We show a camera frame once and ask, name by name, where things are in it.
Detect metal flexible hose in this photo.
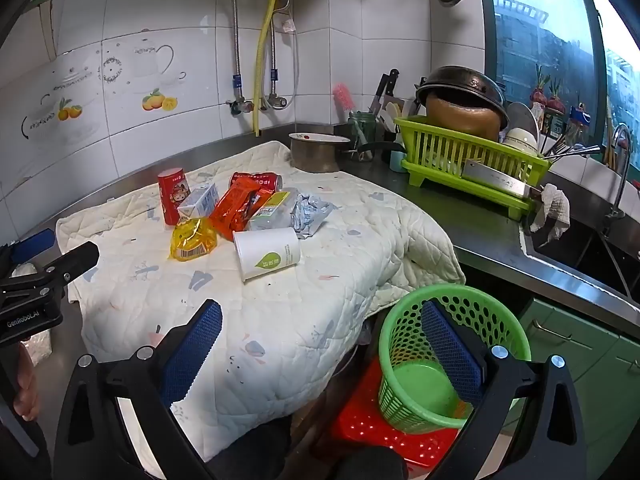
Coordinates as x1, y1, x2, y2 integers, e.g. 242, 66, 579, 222
269, 0, 292, 101
220, 0, 246, 106

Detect yellow plastic wrapper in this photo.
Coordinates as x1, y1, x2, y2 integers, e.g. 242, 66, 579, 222
170, 216, 220, 262

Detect white rag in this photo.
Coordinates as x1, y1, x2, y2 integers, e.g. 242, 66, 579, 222
530, 184, 571, 241

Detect white paper cup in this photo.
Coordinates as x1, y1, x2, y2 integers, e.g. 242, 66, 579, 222
232, 227, 301, 282

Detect window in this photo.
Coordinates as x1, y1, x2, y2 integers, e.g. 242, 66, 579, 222
482, 0, 640, 136

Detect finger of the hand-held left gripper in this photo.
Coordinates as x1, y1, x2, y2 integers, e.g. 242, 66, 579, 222
0, 228, 56, 266
0, 241, 100, 306

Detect metal saucepan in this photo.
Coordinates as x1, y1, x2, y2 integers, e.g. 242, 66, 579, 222
288, 132, 398, 175

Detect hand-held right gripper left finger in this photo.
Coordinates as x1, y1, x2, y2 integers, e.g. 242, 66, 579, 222
52, 299, 223, 480

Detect red soda can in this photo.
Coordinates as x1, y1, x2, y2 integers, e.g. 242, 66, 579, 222
230, 171, 283, 193

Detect green glass jar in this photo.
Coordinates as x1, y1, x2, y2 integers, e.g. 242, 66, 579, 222
348, 111, 378, 161

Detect green cabinet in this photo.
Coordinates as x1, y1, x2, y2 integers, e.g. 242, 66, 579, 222
500, 297, 640, 480

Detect person's left hand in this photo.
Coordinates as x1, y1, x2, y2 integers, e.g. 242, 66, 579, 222
12, 344, 40, 422

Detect silver wrapper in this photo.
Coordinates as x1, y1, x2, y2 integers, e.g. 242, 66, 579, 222
292, 192, 337, 239

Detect white plate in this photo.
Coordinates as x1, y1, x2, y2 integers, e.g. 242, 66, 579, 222
505, 101, 540, 151

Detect tall red can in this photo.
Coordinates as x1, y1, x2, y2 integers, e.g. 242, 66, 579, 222
157, 167, 190, 226

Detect steel sink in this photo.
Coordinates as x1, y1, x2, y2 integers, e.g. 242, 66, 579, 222
522, 212, 640, 306

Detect white cable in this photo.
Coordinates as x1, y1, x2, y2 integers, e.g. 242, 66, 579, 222
272, 20, 301, 111

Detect pink bottle brush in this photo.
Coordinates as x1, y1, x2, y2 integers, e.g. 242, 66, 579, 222
332, 83, 368, 151

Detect yellow gas hose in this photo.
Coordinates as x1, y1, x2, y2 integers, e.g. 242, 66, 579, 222
252, 0, 279, 137

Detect potted onion plant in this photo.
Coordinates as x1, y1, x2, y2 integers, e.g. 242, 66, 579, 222
531, 66, 548, 106
547, 77, 567, 113

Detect red plastic stool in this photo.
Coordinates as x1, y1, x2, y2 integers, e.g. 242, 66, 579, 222
327, 355, 461, 466

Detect green dish rack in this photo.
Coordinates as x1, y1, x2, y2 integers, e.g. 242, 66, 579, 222
393, 116, 551, 221

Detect steel cleaver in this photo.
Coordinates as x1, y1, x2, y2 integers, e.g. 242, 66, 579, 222
461, 159, 543, 200

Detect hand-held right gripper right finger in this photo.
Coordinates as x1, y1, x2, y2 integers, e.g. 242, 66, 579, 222
420, 300, 588, 480

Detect brown clay pot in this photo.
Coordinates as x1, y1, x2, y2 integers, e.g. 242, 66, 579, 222
426, 92, 503, 141

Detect quilted cream blanket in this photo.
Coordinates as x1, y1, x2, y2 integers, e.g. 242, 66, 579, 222
55, 140, 466, 463

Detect orange snack packet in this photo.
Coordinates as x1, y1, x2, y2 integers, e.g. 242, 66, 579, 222
209, 177, 263, 242

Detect metal utensils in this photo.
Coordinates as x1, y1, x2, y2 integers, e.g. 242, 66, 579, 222
542, 142, 601, 162

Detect green plastic basket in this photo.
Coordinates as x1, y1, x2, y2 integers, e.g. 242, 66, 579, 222
377, 285, 532, 435

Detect white drink carton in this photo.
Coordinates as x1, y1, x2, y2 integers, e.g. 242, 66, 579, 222
177, 182, 221, 223

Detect steel faucet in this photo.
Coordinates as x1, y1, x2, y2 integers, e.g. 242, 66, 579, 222
602, 123, 635, 221

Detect white bowl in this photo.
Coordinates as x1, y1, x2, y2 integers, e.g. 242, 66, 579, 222
501, 128, 538, 157

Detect clear plastic cup with lid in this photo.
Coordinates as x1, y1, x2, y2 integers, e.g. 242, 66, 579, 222
247, 187, 301, 232

